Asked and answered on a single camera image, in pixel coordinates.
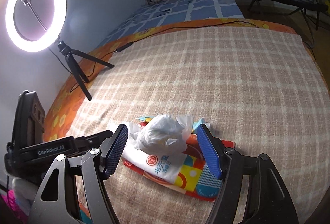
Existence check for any red paper box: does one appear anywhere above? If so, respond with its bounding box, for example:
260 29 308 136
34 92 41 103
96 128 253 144
122 120 236 203

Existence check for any light blue fruit-print tube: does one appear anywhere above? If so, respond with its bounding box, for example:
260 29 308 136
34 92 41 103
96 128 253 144
137 114 211 134

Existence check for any orange floral bed sheet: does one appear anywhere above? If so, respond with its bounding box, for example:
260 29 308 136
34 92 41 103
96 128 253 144
42 17 326 224

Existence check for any beige plaid blanket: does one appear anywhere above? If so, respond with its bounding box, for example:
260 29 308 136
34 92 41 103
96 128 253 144
61 26 330 224

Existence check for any blue checked bed sheet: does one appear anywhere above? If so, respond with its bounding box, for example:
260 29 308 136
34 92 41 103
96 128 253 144
99 0 244 47

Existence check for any black power cable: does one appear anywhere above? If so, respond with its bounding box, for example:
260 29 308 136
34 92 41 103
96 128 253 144
48 20 261 93

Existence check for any white ring light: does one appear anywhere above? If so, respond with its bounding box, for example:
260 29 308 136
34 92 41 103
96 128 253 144
4 0 68 53

